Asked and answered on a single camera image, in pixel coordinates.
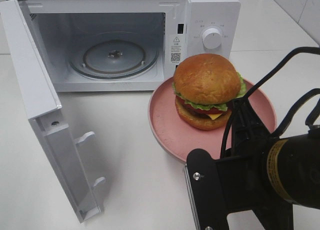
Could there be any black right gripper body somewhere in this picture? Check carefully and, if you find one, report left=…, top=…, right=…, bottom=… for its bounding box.
left=217, top=98, right=294, bottom=230

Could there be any burger with lettuce and cheese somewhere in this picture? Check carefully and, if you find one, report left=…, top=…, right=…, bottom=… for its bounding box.
left=172, top=53, right=247, bottom=131

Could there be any white microwave door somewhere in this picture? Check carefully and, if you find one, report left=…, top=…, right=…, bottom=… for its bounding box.
left=0, top=0, right=105, bottom=223

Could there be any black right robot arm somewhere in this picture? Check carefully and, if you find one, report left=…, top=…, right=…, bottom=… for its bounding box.
left=215, top=95, right=320, bottom=230

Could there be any upper white round knob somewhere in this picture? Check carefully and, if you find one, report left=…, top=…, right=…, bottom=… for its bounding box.
left=202, top=26, right=222, bottom=50

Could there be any white microwave oven body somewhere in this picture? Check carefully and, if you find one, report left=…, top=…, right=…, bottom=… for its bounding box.
left=3, top=0, right=241, bottom=93

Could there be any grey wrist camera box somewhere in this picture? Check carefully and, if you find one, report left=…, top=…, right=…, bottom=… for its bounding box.
left=184, top=148, right=229, bottom=230

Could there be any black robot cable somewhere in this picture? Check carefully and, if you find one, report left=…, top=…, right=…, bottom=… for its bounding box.
left=219, top=46, right=320, bottom=161

